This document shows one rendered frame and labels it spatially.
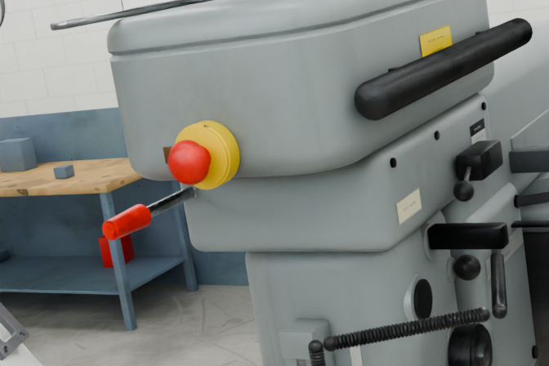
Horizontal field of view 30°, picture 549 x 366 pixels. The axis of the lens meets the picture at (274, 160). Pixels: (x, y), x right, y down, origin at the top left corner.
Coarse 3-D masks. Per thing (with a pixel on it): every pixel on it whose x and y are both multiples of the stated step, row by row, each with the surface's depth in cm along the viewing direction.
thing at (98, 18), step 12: (180, 0) 107; (192, 0) 108; (204, 0) 109; (108, 12) 97; (120, 12) 98; (132, 12) 100; (144, 12) 101; (60, 24) 91; (72, 24) 92; (84, 24) 93
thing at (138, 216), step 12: (180, 192) 105; (192, 192) 106; (156, 204) 101; (168, 204) 103; (120, 216) 96; (132, 216) 97; (144, 216) 98; (108, 228) 95; (120, 228) 95; (132, 228) 97
